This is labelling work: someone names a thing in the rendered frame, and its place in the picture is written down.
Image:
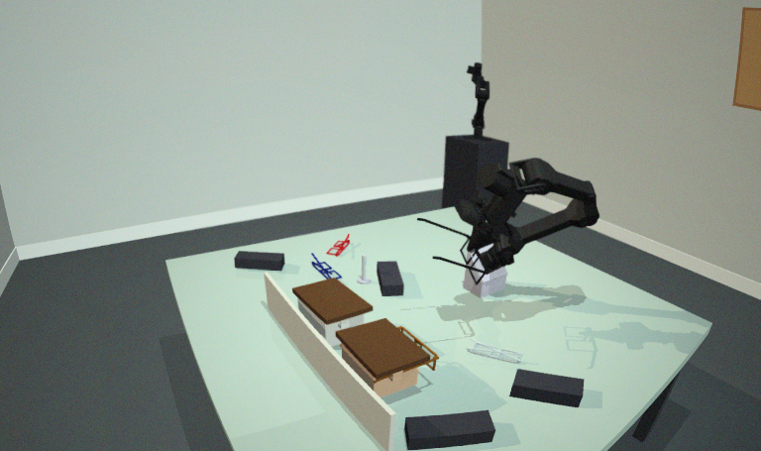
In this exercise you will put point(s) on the beige flat panel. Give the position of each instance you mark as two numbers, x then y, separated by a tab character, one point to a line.
377	417

